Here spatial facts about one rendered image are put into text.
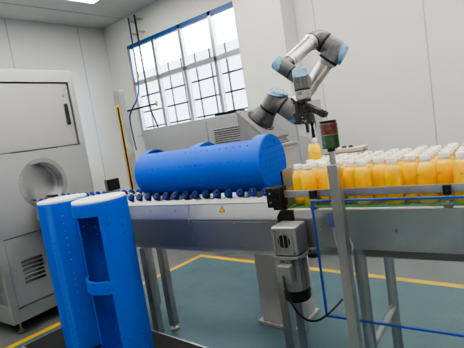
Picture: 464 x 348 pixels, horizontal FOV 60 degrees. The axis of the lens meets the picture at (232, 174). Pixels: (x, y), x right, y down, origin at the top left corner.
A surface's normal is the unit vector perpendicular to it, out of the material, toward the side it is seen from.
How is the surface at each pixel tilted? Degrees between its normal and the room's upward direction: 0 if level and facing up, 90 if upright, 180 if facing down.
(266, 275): 90
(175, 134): 90
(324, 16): 90
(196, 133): 90
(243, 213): 70
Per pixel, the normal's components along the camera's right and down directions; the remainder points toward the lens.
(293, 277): 0.81, -0.07
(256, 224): -0.47, 0.50
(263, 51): -0.63, 0.18
